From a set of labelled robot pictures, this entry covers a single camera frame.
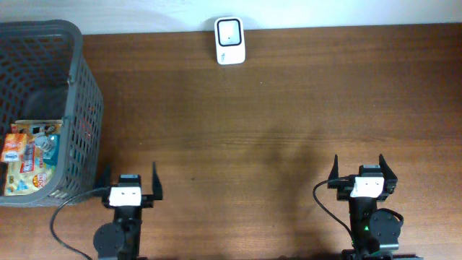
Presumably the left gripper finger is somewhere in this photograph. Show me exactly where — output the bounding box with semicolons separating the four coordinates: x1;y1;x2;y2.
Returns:
94;165;111;189
152;162;163;201

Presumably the yellow snack bag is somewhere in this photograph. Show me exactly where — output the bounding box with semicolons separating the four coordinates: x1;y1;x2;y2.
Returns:
4;120;63;196

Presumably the small orange packet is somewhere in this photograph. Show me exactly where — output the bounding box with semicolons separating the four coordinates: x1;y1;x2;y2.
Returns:
1;134;27;163

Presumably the white barcode scanner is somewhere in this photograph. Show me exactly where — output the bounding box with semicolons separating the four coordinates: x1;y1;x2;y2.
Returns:
214;17;246;66

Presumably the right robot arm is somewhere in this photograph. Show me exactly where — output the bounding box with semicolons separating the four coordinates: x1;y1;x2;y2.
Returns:
327;155;419;260

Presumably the grey plastic mesh basket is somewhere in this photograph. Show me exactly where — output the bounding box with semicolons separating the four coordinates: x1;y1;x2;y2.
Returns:
1;19;104;207

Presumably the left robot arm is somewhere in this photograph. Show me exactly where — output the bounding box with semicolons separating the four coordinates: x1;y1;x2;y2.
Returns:
93;164;163;260

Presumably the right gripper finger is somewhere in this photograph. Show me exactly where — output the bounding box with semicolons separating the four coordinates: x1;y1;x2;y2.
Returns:
379;154;398;188
327;155;339;189

